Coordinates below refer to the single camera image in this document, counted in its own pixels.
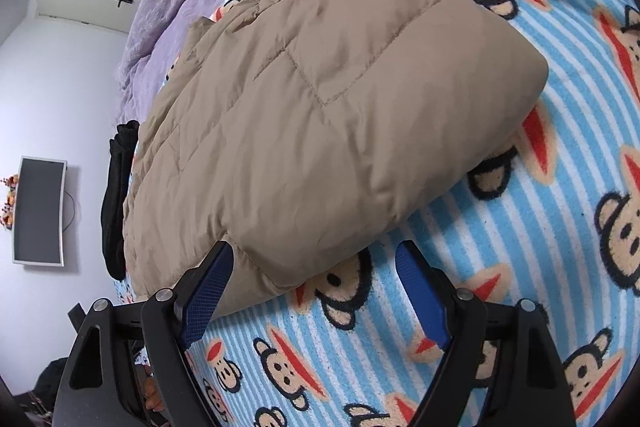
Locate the monkey print striped blanket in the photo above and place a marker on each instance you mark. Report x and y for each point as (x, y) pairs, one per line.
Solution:
(500, 257)

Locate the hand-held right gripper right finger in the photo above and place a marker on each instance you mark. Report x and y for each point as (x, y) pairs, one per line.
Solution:
(420, 292)

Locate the orange wall decoration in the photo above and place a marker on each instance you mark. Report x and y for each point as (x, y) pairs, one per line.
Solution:
(10, 202)

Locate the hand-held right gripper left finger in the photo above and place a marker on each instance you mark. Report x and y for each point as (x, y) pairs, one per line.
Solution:
(210, 284)

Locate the white-framed monitor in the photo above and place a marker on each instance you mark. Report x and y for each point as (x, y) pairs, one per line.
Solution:
(40, 212)

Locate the beige puffer jacket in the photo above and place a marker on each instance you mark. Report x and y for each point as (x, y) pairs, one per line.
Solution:
(325, 107)

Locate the black garment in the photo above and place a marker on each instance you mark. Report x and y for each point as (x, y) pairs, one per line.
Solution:
(117, 207)

